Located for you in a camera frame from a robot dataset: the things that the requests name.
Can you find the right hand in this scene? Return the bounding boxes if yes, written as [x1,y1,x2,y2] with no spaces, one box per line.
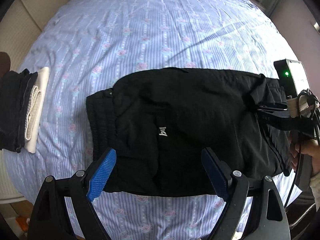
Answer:
[289,133,320,177]

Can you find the folded cream garment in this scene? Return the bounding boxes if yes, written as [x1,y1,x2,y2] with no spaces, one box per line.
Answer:
[24,67,50,154]

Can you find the folded black garment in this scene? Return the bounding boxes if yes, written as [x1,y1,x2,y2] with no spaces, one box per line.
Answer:
[0,69,38,153]

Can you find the black pants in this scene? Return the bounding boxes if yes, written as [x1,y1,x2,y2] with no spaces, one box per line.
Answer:
[86,68,291,197]

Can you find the black cable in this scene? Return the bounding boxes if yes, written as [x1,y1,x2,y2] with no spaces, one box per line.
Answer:
[283,88,320,208]

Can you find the floral striped bed sheet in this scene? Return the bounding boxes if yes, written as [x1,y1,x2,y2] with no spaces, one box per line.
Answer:
[2,0,304,240]

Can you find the beige headboard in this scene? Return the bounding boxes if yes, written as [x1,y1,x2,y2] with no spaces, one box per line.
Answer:
[1,0,70,70]

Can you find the black camera box green light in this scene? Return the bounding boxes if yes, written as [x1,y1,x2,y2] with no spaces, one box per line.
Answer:
[273,59,310,98]

